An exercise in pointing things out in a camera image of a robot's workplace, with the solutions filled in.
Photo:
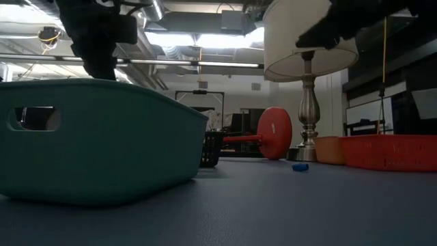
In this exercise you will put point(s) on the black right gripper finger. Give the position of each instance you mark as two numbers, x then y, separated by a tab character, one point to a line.
319	39

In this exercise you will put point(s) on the black slotted plastic basket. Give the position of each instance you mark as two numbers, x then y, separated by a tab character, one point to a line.
211	150

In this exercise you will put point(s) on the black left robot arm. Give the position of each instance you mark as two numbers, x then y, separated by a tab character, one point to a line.
85	8

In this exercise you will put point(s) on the silver table lamp cream shade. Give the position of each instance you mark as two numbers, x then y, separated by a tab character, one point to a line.
290	34

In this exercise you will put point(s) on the whiteboard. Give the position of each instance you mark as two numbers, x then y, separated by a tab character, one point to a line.
365	111

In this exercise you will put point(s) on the teal plastic bin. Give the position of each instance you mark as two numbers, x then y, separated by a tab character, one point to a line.
102	147

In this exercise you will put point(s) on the long fluorescent light tube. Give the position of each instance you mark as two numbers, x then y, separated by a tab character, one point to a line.
191	63

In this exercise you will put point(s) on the red disc on red rod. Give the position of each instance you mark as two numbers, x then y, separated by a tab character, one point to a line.
274	133

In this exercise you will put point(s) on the grey flat panel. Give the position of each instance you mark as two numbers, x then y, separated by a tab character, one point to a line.
425	102

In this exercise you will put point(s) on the orange plastic bin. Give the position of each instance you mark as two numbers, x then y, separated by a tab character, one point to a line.
329	150

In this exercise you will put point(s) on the black cabinet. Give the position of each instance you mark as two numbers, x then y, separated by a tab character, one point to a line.
244	123

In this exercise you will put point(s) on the grey ceiling ventilation unit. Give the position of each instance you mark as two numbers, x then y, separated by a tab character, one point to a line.
205	22

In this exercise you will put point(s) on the small blue crayon piece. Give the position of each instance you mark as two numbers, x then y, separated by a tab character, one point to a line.
300	167

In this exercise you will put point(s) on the red slotted plastic basket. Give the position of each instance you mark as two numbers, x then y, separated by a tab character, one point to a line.
389	153

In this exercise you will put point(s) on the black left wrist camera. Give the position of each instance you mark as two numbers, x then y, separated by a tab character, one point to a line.
124	29

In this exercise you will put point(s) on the round silver ceiling duct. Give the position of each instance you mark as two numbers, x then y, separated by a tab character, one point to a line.
155	10

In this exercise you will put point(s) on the grey wall vent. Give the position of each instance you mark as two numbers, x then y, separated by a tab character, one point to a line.
256	86

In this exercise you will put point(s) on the black metal frame rack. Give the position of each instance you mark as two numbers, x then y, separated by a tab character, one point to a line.
199	92

